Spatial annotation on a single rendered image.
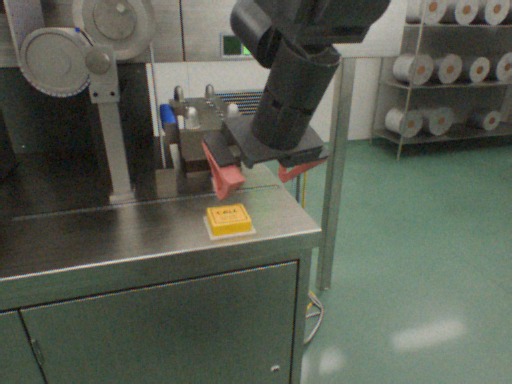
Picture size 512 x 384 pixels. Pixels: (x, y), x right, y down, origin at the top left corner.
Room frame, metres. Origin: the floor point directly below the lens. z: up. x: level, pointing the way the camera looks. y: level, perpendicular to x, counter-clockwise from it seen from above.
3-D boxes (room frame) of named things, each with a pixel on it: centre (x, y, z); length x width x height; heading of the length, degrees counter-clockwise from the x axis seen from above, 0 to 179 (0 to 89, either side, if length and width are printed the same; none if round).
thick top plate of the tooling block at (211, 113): (0.94, 0.14, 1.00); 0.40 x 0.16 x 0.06; 16
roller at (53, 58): (0.83, 0.41, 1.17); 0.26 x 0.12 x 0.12; 16
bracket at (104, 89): (0.69, 0.29, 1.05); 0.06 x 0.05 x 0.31; 16
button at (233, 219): (0.56, 0.05, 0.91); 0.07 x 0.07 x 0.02; 16
